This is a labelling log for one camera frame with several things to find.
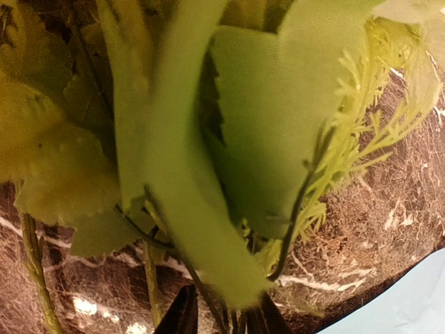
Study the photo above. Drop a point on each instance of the light blue wrapping paper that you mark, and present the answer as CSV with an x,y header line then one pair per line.
x,y
414,304

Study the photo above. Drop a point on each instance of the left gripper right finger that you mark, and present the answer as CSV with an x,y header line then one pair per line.
x,y
266,318

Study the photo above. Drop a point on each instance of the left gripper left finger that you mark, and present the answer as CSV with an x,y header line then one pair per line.
x,y
182,315

